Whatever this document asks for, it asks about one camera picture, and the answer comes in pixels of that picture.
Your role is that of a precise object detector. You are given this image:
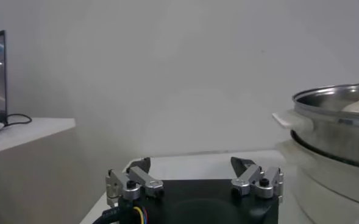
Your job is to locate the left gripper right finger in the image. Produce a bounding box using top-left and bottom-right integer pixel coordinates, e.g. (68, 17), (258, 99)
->
(230, 156), (285, 204)

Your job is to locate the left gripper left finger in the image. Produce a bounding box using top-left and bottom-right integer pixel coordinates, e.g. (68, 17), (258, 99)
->
(105, 156), (165, 208)

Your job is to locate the stainless steel steamer basket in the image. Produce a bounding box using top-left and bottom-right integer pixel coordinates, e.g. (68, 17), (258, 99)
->
(272, 82), (359, 171)

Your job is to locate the white electric cooker base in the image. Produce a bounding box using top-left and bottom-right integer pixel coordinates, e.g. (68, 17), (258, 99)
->
(276, 130), (359, 224)

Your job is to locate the white side table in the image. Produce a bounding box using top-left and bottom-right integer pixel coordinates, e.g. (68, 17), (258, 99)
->
(0, 117), (76, 158)

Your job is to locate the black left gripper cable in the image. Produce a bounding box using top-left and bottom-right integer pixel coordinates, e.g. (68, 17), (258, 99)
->
(92, 206), (128, 224)

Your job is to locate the black looped cable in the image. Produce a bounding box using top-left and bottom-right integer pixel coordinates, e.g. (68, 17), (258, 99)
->
(2, 113), (33, 127)

